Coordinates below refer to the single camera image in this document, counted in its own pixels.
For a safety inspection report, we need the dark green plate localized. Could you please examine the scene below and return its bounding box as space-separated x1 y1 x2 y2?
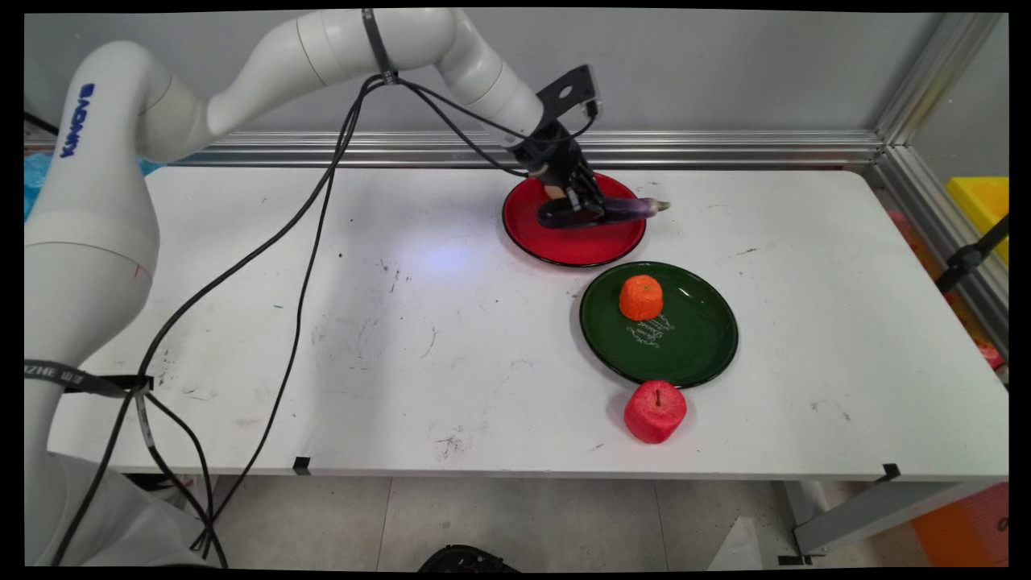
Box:
578 261 739 389

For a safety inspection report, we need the grey table leg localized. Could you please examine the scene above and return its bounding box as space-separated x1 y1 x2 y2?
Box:
777 481 996 565

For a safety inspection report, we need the grey strap on arm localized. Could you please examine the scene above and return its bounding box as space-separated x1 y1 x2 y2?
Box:
361 8 400 86

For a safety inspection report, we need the yellow plastic bin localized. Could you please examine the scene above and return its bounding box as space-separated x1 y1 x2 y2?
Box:
946 176 1009 267

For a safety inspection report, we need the red toy apple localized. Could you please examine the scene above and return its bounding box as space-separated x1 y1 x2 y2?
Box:
623 380 689 445

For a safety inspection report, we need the side aluminium frame rail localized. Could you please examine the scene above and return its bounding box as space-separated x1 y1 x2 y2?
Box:
866 145 1009 359

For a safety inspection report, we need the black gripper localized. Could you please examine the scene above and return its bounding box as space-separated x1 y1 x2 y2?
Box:
515 133 607 226

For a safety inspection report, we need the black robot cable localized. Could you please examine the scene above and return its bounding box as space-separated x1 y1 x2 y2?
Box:
50 74 598 566
189 77 565 568

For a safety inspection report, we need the upright aluminium frame post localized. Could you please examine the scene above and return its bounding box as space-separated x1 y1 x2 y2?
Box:
874 12 1008 147

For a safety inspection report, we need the black printed velcro strap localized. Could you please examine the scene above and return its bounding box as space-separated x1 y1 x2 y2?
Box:
24 359 155 399

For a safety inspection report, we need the red plate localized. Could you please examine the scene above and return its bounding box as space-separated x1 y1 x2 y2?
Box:
502 172 648 268

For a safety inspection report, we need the purple toy eggplant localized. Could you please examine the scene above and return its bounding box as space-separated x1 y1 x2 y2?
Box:
537 196 672 230

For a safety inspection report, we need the black object on floor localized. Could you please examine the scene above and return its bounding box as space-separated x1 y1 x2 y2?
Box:
417 545 520 574

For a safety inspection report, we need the orange toy fruit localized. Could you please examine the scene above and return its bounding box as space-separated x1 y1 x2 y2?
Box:
619 275 665 321

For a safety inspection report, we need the orange box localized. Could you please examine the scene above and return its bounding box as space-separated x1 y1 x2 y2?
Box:
910 483 1009 566

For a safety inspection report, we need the horizontal aluminium frame rail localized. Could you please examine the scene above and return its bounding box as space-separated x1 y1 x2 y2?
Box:
24 130 887 168

